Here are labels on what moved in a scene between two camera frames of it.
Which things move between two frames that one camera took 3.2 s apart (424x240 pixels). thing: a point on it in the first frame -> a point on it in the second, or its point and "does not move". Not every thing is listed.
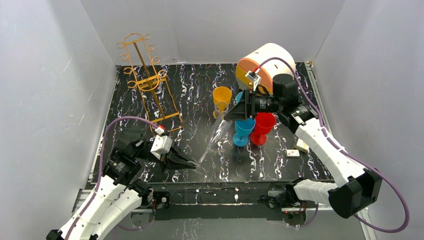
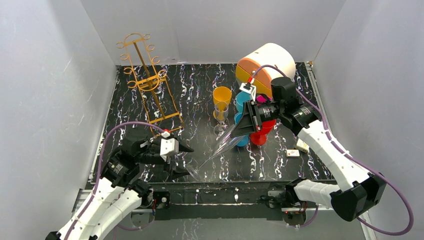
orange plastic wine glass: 221,96 does not move
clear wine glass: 218,130 -> 224,142
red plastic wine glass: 265,122 does not move
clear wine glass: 221,107 does not move
